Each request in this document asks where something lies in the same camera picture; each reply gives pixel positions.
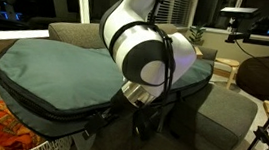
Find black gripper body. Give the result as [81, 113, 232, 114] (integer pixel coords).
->
[106, 88, 147, 122]

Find large teal padded zip bag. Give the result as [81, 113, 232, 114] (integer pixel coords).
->
[0, 34, 216, 150]

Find grey cloth flap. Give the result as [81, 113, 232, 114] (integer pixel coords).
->
[70, 132, 97, 150]

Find white lattice laundry basket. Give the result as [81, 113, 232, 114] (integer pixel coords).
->
[0, 127, 76, 150]

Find small wooden side table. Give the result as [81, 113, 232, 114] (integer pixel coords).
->
[191, 45, 206, 60]

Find grey fabric sofa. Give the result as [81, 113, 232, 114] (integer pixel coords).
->
[35, 10, 268, 150]

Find small green potted plant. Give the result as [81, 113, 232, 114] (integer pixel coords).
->
[187, 24, 208, 47]

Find round wooden stool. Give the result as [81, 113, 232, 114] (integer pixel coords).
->
[212, 56, 241, 91]

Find white window blinds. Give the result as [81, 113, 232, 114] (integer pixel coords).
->
[154, 0, 197, 29]

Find dark brown bean bag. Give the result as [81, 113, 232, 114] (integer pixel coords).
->
[233, 52, 269, 105]

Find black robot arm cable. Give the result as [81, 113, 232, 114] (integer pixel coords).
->
[99, 0, 184, 145]

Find thin black camera cable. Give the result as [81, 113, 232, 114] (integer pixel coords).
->
[232, 39, 267, 63]

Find black stereo camera bar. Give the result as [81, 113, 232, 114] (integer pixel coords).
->
[219, 4, 261, 22]

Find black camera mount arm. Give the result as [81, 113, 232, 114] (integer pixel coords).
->
[224, 15, 269, 48]

